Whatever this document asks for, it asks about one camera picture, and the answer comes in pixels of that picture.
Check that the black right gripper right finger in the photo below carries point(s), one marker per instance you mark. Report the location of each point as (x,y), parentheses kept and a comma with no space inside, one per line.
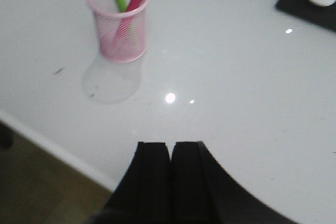
(203,192)

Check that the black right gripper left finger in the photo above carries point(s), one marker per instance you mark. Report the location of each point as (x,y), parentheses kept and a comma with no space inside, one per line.
(144,193)

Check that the pink marker pen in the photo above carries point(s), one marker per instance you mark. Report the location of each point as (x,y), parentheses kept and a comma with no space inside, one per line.
(125,27)

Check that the pink mesh pen holder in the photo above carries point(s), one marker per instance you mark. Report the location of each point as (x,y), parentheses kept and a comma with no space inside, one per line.
(107,18)

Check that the black mouse pad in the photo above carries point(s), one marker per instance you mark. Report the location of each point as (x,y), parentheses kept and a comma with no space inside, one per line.
(305,10)

